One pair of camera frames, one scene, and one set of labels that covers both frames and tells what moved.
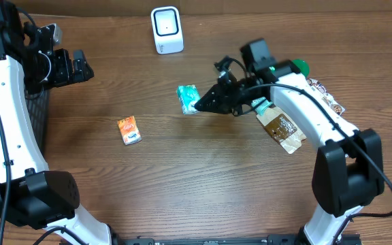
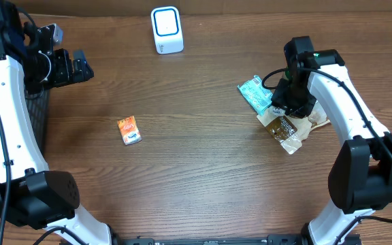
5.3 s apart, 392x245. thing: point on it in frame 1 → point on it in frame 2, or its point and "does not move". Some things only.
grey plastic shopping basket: x=37 y=102 does not move
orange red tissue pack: x=129 y=131 does not move
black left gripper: x=66 y=63 does not move
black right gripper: x=224 y=103 → x=280 y=101
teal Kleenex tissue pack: x=188 y=95 → x=278 y=111
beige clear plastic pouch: x=277 y=124 does not move
